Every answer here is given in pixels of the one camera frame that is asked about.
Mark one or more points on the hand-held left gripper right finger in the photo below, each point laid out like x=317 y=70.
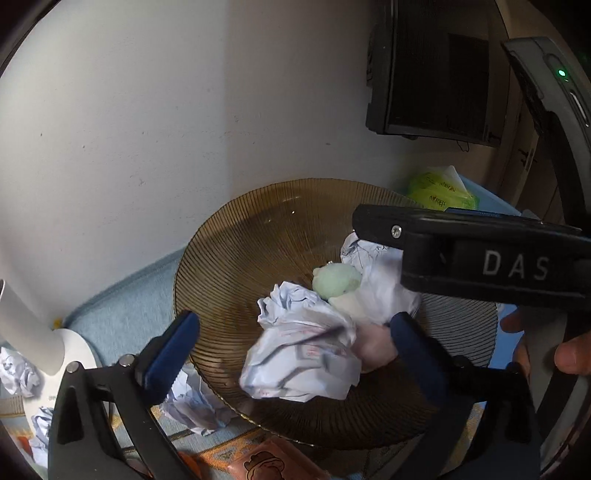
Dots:
x=411 y=344

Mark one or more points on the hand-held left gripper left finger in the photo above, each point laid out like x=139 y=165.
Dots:
x=171 y=353

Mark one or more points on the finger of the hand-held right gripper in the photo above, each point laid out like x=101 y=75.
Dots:
x=378 y=221

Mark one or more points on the white paper ball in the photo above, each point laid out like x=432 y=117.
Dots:
x=286 y=304
x=196 y=408
x=300 y=364
x=41 y=427
x=374 y=277
x=18 y=374

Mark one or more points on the amber ribbed glass bowl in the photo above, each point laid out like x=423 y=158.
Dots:
x=258 y=240

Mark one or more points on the person's right hand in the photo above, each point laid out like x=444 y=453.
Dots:
x=575 y=357

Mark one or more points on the pink plush ball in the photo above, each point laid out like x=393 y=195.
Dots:
x=375 y=348

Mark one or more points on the blue patterned table mat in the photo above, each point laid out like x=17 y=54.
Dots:
x=124 y=318

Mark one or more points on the green plastic packet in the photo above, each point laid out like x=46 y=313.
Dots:
x=438 y=191

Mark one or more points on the green plush ball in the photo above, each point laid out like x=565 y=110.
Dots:
x=337 y=279

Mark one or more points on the cream plush ball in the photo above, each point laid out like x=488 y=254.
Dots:
x=351 y=305

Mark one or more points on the orange snack packet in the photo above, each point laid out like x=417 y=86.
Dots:
x=270 y=461

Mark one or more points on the white desk lamp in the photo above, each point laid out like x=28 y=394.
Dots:
x=27 y=323

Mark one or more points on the black monitor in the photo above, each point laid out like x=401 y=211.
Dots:
x=429 y=69

